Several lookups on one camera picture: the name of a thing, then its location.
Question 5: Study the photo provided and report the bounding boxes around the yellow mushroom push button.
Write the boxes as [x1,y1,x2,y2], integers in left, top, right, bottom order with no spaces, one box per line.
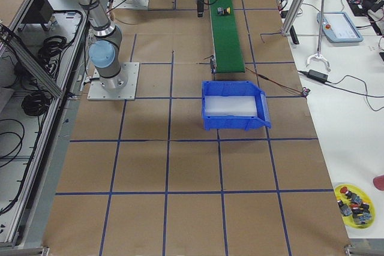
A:
[217,7,231,16]

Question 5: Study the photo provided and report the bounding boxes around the yellow plate of buttons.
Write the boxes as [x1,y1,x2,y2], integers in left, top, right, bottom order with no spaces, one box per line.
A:
[334,183,376,229]

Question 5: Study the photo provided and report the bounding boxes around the green conveyor belt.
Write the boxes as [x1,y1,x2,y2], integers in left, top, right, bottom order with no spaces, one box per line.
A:
[209,0,245,73]

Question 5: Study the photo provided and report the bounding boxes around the black handheld device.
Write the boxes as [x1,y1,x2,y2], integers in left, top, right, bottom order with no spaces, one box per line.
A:
[289,26,299,45]

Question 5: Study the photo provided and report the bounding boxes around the silver reacher grabber tool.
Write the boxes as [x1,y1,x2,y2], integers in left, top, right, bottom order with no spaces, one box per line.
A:
[306,0,331,72]

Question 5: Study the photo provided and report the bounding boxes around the right blue plastic bin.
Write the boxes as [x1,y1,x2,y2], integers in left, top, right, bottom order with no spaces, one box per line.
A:
[202,81,271,131]

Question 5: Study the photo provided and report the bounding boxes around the blue teach pendant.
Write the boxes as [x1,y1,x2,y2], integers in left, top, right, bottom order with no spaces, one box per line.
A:
[322,12,364,43]

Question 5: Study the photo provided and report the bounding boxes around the black power adapter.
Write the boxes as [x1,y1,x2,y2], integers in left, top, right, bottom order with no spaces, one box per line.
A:
[307,70,328,83]

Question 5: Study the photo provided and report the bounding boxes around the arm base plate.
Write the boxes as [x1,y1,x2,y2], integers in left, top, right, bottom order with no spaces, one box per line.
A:
[87,62,140,101]
[112,0,149,10]

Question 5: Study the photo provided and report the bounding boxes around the red black motor wires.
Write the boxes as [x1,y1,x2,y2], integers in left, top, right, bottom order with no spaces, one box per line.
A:
[245,68,311,97]

